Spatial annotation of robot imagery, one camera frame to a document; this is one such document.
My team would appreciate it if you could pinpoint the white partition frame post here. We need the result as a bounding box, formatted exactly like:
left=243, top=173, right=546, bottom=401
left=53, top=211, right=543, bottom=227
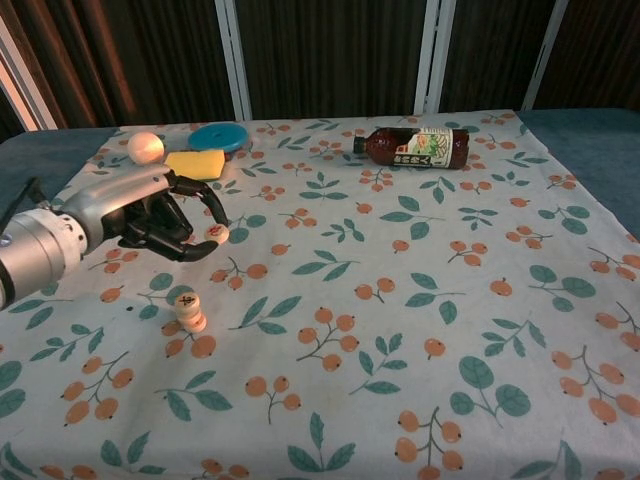
left=214, top=0, right=253, bottom=121
left=0, top=14, right=59, bottom=132
left=519, top=0, right=574, bottom=112
left=414, top=0, right=456, bottom=119

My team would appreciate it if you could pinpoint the floral leaf fruit tablecloth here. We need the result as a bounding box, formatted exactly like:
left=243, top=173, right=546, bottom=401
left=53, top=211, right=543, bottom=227
left=0, top=109, right=640, bottom=480

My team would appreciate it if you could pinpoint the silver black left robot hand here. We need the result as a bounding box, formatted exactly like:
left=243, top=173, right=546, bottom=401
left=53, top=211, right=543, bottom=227
left=62, top=164, right=232, bottom=264

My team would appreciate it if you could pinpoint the yellow sponge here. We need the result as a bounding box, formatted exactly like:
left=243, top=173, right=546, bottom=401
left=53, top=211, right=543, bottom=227
left=164, top=149, right=227, bottom=182

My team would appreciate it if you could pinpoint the brown drink bottle green label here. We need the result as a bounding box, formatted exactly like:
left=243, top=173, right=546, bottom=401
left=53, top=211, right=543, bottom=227
left=352, top=124, right=471, bottom=171

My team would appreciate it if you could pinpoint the blue round lidded container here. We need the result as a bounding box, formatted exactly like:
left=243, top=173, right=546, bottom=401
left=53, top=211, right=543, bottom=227
left=187, top=121, right=254, bottom=161

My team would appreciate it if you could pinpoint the white pinkish ball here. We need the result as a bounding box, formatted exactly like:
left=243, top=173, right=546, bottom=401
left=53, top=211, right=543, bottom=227
left=126, top=131, right=165, bottom=165

